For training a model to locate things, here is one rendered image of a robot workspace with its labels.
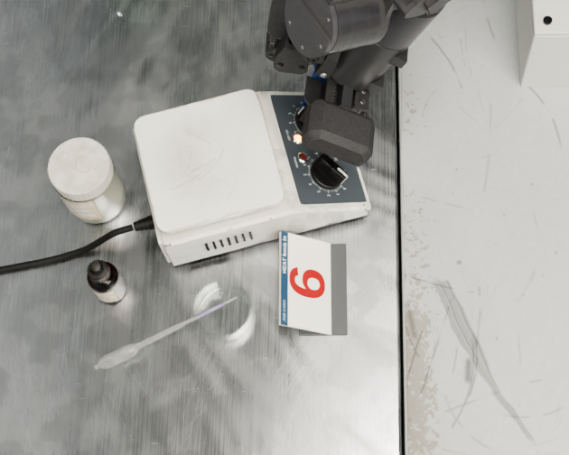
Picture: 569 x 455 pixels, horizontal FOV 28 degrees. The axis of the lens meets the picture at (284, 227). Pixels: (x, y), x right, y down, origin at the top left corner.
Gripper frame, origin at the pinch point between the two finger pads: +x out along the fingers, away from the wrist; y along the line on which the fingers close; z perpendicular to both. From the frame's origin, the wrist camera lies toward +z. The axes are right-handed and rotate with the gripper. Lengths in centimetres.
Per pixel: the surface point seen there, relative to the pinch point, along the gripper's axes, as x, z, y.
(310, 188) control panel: 4.0, -1.8, 7.3
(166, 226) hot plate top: 8.2, 9.8, 13.6
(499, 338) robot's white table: 2.4, -21.7, 17.1
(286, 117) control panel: 4.0, 1.5, 0.5
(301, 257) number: 7.9, -3.4, 12.3
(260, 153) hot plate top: 3.3, 3.8, 6.1
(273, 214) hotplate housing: 5.4, 0.9, 10.5
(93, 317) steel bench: 20.5, 11.9, 18.3
